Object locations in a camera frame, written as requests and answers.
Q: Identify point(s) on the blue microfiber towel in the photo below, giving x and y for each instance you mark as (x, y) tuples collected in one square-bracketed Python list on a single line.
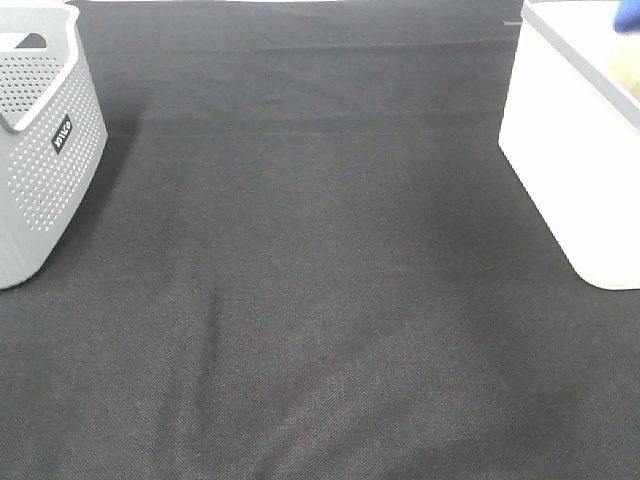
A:
[(627, 17)]

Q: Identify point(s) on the black fabric table cloth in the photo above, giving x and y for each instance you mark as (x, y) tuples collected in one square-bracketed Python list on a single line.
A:
[(304, 256)]

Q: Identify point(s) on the white plastic storage bin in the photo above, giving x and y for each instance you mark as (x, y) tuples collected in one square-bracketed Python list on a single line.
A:
[(570, 131)]

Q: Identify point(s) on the grey perforated plastic basket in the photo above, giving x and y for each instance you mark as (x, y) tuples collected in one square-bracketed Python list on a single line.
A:
[(52, 134)]

